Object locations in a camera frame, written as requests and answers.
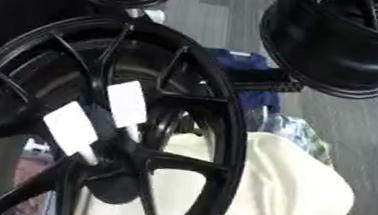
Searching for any black spoked wheel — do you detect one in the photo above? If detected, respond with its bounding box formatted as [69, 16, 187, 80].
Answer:
[0, 2, 262, 215]

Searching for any black perforated bar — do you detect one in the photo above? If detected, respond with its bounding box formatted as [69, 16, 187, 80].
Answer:
[222, 63, 307, 99]

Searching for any blue patterned plastic bag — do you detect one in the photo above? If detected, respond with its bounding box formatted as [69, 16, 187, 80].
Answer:
[241, 104, 340, 167]

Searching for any white cloth bundle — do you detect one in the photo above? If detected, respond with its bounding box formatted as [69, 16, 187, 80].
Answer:
[72, 111, 363, 215]

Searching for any person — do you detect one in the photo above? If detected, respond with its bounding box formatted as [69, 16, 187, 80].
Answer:
[0, 0, 118, 82]

